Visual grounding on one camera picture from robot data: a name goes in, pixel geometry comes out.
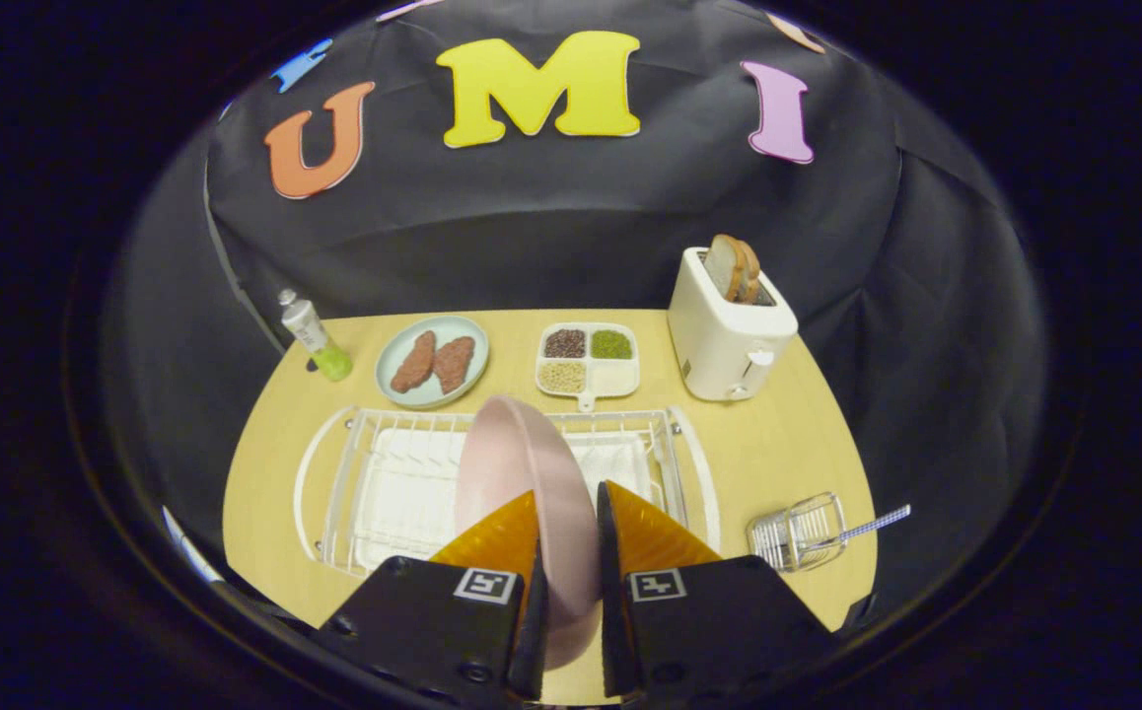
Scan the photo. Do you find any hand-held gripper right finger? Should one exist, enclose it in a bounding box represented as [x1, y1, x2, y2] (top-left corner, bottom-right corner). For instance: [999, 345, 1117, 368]
[596, 480, 840, 703]

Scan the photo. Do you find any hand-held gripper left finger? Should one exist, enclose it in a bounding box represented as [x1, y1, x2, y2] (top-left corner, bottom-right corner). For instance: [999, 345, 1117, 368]
[313, 489, 551, 706]

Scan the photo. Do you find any white divided tray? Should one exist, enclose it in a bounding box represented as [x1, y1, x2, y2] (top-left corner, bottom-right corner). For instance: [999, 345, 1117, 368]
[535, 321, 641, 412]

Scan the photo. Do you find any brown meat piece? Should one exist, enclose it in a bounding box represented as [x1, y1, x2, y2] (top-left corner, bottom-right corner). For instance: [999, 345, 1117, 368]
[391, 330, 437, 394]
[433, 336, 476, 395]

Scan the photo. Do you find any clear bottle with green liquid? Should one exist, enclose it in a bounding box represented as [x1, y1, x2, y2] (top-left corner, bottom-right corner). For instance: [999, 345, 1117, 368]
[277, 288, 354, 384]

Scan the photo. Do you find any metal wire basket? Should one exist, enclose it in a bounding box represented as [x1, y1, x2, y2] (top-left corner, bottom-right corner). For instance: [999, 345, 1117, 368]
[747, 491, 848, 574]

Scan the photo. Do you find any black backdrop cloth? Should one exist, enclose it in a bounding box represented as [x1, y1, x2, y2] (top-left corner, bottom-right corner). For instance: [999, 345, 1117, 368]
[103, 0, 1050, 632]

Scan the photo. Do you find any toasted bread slice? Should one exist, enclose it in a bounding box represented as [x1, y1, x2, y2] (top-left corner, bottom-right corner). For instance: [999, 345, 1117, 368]
[702, 234, 745, 302]
[734, 240, 762, 305]

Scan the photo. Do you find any blue checkered handle spoon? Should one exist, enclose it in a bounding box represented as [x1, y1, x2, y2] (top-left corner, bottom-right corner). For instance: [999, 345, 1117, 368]
[800, 504, 912, 553]

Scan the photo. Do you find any white toaster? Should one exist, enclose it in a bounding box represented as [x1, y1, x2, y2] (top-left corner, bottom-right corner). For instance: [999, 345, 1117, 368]
[668, 247, 800, 402]

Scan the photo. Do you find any pale green plate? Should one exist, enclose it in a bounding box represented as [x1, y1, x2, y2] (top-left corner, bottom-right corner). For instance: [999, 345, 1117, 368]
[375, 315, 490, 410]

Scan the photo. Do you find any pink plate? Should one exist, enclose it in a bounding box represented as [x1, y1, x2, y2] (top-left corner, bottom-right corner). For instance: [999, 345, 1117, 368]
[454, 395, 604, 672]

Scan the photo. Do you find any white wire dish rack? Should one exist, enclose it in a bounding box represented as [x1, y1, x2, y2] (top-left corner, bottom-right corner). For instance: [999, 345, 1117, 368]
[293, 404, 722, 580]

